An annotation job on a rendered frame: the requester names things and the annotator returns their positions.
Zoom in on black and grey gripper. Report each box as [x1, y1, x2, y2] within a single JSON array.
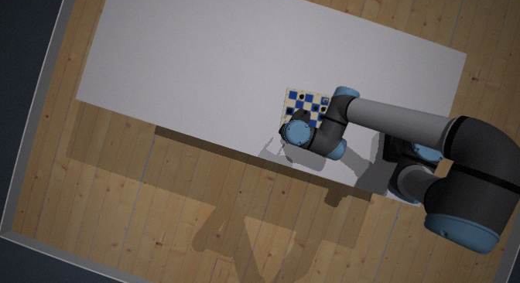
[[279, 108, 311, 144]]

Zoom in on blue and cream chessboard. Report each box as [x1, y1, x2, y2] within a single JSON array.
[[279, 87, 332, 129]]

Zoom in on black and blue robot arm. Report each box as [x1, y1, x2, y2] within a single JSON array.
[[282, 87, 520, 254]]

